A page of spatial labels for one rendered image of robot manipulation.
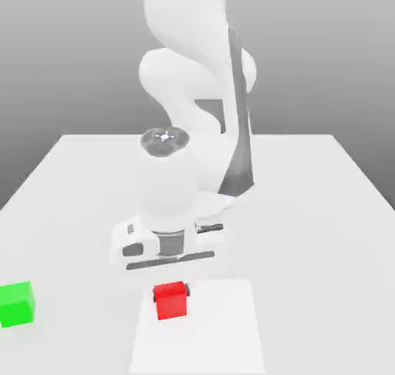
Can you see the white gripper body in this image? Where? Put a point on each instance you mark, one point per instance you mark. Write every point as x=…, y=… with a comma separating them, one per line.
x=169, y=262

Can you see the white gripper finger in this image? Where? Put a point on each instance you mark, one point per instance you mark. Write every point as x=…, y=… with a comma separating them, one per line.
x=154, y=295
x=187, y=290

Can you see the small red cube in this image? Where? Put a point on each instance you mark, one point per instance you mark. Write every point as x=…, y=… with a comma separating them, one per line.
x=171, y=302

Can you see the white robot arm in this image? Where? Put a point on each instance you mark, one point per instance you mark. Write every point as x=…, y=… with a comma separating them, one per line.
x=185, y=72

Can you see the small green cube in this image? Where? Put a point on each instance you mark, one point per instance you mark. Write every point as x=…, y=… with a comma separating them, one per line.
x=15, y=305

